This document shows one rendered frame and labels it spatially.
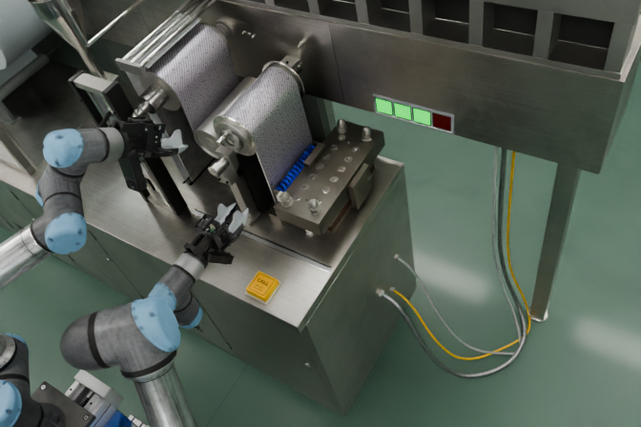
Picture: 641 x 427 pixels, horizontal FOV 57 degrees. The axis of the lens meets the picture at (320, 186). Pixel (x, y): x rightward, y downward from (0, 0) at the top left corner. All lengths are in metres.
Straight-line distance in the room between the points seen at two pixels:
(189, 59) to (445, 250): 1.58
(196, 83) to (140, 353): 0.84
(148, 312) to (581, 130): 1.06
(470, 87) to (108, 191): 1.32
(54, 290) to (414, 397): 1.89
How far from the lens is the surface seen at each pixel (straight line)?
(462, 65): 1.52
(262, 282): 1.73
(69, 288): 3.30
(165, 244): 1.96
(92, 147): 1.30
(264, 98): 1.67
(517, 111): 1.55
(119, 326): 1.24
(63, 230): 1.23
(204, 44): 1.79
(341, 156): 1.82
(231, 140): 1.64
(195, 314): 1.64
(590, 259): 2.86
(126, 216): 2.11
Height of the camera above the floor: 2.34
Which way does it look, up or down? 48 degrees down
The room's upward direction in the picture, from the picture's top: 15 degrees counter-clockwise
